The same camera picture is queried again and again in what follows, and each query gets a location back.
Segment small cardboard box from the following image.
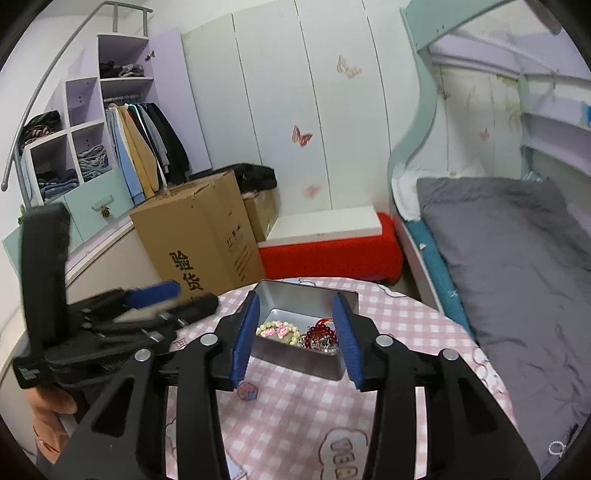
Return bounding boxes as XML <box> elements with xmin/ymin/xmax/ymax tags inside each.
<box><xmin>242</xmin><ymin>189</ymin><xmax>280</xmax><ymax>243</ymax></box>

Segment large cardboard box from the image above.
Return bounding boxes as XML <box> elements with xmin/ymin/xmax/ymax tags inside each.
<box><xmin>130</xmin><ymin>170</ymin><xmax>266</xmax><ymax>296</ymax></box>

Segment grey metal tin box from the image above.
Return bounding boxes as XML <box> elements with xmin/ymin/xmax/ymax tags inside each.
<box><xmin>247</xmin><ymin>279</ymin><xmax>360</xmax><ymax>381</ymax></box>

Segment pale bead bracelet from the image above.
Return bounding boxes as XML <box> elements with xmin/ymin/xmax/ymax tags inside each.
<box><xmin>256</xmin><ymin>320</ymin><xmax>305</xmax><ymax>346</ymax></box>

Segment hanging clothes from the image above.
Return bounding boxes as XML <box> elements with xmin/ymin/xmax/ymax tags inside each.
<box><xmin>104</xmin><ymin>102</ymin><xmax>191</xmax><ymax>204</ymax></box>

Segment dark red bead bracelet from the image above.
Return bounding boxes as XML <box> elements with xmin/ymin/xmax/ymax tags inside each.
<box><xmin>302</xmin><ymin>320</ymin><xmax>340</xmax><ymax>352</ymax></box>

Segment grey blanket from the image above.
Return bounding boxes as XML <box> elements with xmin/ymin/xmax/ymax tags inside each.
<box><xmin>416</xmin><ymin>178</ymin><xmax>591</xmax><ymax>476</ymax></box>

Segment lavender wall shelf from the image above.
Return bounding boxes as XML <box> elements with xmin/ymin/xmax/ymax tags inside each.
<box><xmin>517</xmin><ymin>69</ymin><xmax>591</xmax><ymax>185</ymax></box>

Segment striped folded clothes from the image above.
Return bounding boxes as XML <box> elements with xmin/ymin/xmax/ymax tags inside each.
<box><xmin>21</xmin><ymin>111</ymin><xmax>63</xmax><ymax>144</ymax></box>

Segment pink checkered tablecloth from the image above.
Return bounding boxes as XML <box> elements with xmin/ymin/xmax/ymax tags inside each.
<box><xmin>157</xmin><ymin>276</ymin><xmax>515</xmax><ymax>480</ymax></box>

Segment red bench white top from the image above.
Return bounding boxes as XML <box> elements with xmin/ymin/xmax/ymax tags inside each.
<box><xmin>259</xmin><ymin>212</ymin><xmax>404</xmax><ymax>284</ymax></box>

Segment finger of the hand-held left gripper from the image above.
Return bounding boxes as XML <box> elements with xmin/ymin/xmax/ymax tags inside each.
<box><xmin>110</xmin><ymin>294</ymin><xmax>221</xmax><ymax>334</ymax></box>
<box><xmin>69</xmin><ymin>280</ymin><xmax>182</xmax><ymax>320</ymax></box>

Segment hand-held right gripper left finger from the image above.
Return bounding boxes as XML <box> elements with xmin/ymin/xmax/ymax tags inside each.
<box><xmin>69</xmin><ymin>291</ymin><xmax>262</xmax><ymax>480</ymax></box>

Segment teal drawers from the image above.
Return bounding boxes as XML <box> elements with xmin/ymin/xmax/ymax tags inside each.
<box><xmin>2</xmin><ymin>173</ymin><xmax>139</xmax><ymax>259</ymax></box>

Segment person's left hand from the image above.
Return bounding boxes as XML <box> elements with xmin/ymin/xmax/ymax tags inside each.
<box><xmin>28</xmin><ymin>385</ymin><xmax>75</xmax><ymax>462</ymax></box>

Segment teal bed frame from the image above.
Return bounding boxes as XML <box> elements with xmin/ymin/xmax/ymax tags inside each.
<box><xmin>387</xmin><ymin>0</ymin><xmax>591</xmax><ymax>222</ymax></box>

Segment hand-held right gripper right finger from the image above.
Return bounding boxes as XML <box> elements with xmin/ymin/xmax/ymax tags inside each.
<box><xmin>331</xmin><ymin>294</ymin><xmax>542</xmax><ymax>480</ymax></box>

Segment lavender open shelf unit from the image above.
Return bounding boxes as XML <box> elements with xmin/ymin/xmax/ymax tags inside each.
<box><xmin>18</xmin><ymin>28</ymin><xmax>213</xmax><ymax>208</ymax></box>

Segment cream low cabinet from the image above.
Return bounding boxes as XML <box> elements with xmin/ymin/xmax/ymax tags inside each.
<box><xmin>65</xmin><ymin>217</ymin><xmax>153</xmax><ymax>305</ymax></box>

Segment dark folded clothes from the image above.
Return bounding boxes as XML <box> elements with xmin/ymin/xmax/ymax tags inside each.
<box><xmin>99</xmin><ymin>60</ymin><xmax>145</xmax><ymax>79</ymax></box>

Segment white wardrobe doors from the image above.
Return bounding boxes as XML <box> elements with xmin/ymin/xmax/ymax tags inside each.
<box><xmin>180</xmin><ymin>4</ymin><xmax>426</xmax><ymax>217</ymax></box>

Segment cream butterfly sticker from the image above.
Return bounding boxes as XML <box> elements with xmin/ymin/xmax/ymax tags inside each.
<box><xmin>336</xmin><ymin>54</ymin><xmax>363</xmax><ymax>79</ymax></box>

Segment white pillow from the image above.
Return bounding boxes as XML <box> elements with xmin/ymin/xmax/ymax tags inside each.
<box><xmin>392</xmin><ymin>166</ymin><xmax>423</xmax><ymax>220</ymax></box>

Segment teal bed sheet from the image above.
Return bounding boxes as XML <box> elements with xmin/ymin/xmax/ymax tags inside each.
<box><xmin>406</xmin><ymin>219</ymin><xmax>476</xmax><ymax>342</ymax></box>

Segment grey folded clothes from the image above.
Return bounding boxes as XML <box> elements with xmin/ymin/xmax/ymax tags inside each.
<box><xmin>76</xmin><ymin>145</ymin><xmax>112</xmax><ymax>183</ymax></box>

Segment blue folded jeans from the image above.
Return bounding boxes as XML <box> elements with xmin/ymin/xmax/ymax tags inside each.
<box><xmin>37</xmin><ymin>168</ymin><xmax>79</xmax><ymax>199</ymax></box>

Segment white board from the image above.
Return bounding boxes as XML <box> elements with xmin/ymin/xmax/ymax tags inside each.
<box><xmin>265</xmin><ymin>206</ymin><xmax>384</xmax><ymax>247</ymax></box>

